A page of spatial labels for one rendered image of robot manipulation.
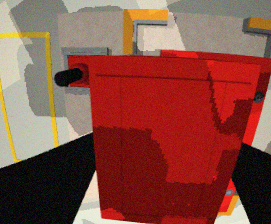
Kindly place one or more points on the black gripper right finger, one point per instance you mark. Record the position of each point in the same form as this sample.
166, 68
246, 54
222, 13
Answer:
252, 180

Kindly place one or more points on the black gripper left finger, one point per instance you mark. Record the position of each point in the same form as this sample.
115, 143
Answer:
49, 187

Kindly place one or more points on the yellow rectangular outline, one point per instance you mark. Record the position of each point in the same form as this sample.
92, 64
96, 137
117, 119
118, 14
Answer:
49, 80

